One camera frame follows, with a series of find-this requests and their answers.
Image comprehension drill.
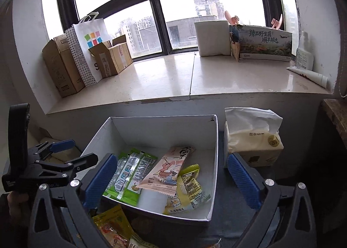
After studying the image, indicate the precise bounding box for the white green snack packet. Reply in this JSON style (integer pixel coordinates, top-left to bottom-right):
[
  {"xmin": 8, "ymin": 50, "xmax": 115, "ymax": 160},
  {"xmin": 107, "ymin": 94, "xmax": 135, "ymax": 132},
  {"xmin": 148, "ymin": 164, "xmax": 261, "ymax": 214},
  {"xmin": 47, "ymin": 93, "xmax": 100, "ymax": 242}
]
[{"xmin": 129, "ymin": 233, "xmax": 155, "ymax": 248}]

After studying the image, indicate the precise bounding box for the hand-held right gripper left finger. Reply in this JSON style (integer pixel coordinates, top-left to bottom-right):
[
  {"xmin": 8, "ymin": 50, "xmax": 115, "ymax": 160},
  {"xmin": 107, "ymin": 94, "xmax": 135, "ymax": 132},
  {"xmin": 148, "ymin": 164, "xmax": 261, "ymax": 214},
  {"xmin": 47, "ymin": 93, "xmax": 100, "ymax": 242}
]
[{"xmin": 28, "ymin": 153, "xmax": 118, "ymax": 248}]

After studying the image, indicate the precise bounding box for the blue grey cloth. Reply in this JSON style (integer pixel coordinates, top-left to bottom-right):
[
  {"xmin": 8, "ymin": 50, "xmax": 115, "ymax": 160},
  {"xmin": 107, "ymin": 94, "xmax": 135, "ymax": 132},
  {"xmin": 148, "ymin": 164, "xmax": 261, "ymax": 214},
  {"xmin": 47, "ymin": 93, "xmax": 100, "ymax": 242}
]
[{"xmin": 119, "ymin": 129, "xmax": 272, "ymax": 248}]

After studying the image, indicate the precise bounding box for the white squeeze tube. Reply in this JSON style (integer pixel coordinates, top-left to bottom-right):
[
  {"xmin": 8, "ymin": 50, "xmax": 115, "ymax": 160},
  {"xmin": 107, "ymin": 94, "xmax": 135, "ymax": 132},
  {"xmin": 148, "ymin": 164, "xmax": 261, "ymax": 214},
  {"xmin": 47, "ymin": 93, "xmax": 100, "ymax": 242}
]
[{"xmin": 286, "ymin": 66, "xmax": 328, "ymax": 87}]

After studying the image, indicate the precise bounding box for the open brown cardboard box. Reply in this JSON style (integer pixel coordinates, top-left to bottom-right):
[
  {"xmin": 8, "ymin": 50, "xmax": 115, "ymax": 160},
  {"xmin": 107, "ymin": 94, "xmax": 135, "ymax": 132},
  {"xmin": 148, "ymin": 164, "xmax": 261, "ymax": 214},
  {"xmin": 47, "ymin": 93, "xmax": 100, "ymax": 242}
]
[{"xmin": 88, "ymin": 34, "xmax": 134, "ymax": 78}]

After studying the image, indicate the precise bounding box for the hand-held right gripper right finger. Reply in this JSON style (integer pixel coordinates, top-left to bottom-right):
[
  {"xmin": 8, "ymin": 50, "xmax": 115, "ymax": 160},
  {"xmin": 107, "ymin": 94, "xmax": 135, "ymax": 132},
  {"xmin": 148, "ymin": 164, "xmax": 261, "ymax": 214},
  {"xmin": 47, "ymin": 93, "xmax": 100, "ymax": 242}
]
[{"xmin": 227, "ymin": 153, "xmax": 318, "ymax": 248}]

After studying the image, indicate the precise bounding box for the beige window sill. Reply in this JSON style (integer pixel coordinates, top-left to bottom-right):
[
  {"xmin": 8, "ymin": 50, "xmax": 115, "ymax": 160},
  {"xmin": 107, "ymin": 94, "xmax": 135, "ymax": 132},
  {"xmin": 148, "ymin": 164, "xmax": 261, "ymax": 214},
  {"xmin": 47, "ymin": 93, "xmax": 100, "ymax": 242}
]
[{"xmin": 46, "ymin": 53, "xmax": 332, "ymax": 115}]

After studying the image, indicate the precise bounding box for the white plastic bottle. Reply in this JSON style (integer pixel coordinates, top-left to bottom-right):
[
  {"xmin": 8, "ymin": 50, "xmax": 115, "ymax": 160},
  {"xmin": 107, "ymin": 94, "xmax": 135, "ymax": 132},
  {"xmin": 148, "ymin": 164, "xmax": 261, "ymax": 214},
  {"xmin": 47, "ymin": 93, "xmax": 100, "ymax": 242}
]
[{"xmin": 294, "ymin": 31, "xmax": 314, "ymax": 71}]

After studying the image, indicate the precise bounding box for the small yellow snack packet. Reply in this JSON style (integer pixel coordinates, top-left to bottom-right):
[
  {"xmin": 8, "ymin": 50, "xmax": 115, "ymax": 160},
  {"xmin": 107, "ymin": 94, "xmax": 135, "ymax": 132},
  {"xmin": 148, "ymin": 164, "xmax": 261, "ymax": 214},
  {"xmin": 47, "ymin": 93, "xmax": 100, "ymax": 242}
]
[{"xmin": 177, "ymin": 164, "xmax": 200, "ymax": 183}]

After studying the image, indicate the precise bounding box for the soft tissue pack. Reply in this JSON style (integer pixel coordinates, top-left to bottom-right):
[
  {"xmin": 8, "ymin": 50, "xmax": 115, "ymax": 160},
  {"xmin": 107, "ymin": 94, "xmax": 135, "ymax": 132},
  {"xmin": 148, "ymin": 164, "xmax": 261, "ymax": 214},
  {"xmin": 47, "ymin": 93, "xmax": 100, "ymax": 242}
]
[{"xmin": 224, "ymin": 107, "xmax": 284, "ymax": 168}]

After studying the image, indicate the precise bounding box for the tall brown cardboard box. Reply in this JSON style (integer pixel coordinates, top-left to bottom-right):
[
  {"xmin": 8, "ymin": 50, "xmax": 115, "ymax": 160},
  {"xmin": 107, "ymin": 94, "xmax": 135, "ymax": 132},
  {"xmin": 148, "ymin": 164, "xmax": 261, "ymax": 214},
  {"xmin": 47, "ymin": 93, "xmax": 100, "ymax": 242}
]
[{"xmin": 42, "ymin": 34, "xmax": 87, "ymax": 98}]

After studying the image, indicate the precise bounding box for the landscape printed carton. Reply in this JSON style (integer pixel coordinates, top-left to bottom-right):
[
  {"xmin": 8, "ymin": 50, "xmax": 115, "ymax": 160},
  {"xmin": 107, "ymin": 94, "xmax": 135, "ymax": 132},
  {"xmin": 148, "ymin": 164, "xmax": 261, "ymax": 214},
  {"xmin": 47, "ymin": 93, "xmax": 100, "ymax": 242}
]
[{"xmin": 230, "ymin": 24, "xmax": 293, "ymax": 62}]

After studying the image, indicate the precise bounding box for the pink snack packet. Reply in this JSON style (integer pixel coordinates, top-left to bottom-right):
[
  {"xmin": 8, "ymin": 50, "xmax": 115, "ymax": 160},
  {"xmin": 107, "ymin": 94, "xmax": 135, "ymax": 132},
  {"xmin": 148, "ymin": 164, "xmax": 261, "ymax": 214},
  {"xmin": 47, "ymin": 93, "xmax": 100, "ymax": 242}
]
[{"xmin": 137, "ymin": 146, "xmax": 196, "ymax": 197}]

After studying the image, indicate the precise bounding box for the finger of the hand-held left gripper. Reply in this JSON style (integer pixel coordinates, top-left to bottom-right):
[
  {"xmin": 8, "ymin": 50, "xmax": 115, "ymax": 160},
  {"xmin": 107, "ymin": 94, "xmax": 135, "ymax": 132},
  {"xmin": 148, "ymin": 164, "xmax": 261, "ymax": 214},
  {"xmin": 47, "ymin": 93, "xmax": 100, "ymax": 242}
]
[
  {"xmin": 27, "ymin": 140, "xmax": 76, "ymax": 162},
  {"xmin": 33, "ymin": 153, "xmax": 99, "ymax": 183}
]

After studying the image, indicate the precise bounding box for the brown marble shelf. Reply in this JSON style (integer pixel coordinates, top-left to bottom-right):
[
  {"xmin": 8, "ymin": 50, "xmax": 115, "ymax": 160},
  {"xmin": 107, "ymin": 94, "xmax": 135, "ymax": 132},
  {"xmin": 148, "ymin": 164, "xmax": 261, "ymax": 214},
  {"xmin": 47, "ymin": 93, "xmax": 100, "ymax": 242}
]
[{"xmin": 321, "ymin": 98, "xmax": 347, "ymax": 143}]

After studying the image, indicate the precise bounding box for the white cardboard box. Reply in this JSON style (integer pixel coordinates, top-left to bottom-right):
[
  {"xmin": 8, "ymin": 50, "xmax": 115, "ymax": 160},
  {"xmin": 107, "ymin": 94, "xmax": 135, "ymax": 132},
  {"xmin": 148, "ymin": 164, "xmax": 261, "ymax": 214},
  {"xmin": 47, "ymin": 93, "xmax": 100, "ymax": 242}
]
[{"xmin": 80, "ymin": 114, "xmax": 219, "ymax": 223}]

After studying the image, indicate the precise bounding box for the white dotted paper bag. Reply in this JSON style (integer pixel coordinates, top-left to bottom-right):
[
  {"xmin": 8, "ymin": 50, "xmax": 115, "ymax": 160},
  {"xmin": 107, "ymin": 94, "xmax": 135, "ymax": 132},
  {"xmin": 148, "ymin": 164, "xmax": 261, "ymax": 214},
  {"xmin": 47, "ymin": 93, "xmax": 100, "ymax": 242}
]
[{"xmin": 65, "ymin": 11, "xmax": 113, "ymax": 87}]

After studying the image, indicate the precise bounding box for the orange yellow snack packet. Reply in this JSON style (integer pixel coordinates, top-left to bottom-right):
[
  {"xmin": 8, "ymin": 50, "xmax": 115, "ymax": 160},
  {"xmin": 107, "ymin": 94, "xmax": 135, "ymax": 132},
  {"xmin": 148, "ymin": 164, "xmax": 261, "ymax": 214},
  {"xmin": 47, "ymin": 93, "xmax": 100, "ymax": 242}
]
[{"xmin": 92, "ymin": 205, "xmax": 133, "ymax": 248}]

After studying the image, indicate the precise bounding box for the black window frame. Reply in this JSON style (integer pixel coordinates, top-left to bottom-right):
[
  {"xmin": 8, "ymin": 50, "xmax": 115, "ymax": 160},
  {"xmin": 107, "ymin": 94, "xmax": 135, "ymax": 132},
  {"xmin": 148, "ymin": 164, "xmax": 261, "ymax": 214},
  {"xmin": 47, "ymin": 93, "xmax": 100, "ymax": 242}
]
[{"xmin": 54, "ymin": 0, "xmax": 292, "ymax": 61}]

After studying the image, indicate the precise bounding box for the yellow white snack packet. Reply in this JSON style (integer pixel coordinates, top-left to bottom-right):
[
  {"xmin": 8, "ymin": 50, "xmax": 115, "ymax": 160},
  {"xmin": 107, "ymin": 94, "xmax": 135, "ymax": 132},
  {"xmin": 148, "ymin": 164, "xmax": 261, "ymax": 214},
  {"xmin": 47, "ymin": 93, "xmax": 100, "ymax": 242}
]
[{"xmin": 164, "ymin": 177, "xmax": 211, "ymax": 214}]

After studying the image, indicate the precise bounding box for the person's left hand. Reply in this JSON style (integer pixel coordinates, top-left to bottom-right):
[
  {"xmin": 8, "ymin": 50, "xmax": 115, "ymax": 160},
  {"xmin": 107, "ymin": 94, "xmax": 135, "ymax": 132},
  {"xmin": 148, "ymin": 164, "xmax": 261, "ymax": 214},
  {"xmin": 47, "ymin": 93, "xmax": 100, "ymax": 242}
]
[{"xmin": 8, "ymin": 192, "xmax": 30, "ymax": 220}]

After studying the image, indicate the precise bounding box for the white foam box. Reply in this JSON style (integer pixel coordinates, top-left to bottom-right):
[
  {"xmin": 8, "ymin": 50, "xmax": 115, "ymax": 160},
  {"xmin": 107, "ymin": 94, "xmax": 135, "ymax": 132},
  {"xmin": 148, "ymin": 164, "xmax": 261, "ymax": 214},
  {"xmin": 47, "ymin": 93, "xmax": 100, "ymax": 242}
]
[{"xmin": 194, "ymin": 20, "xmax": 231, "ymax": 57}]

